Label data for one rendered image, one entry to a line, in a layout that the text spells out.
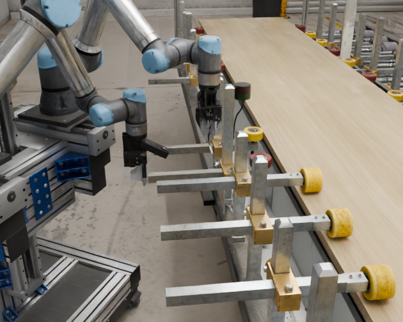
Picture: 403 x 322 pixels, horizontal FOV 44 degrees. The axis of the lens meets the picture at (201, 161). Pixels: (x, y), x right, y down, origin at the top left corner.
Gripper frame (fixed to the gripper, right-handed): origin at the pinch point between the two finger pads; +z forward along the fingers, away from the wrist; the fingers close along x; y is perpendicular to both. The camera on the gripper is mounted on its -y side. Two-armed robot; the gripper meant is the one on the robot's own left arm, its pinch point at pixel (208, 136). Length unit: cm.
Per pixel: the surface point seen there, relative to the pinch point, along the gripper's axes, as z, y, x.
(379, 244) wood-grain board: 10, 54, 40
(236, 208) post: 16.9, 21.4, 6.9
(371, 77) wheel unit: 11, -93, 102
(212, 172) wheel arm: 14.4, -0.2, 1.9
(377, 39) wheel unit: -4, -121, 115
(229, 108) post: -8.9, -3.7, 8.2
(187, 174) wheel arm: 14.7, 0.2, -7.6
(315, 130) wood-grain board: 10, -25, 48
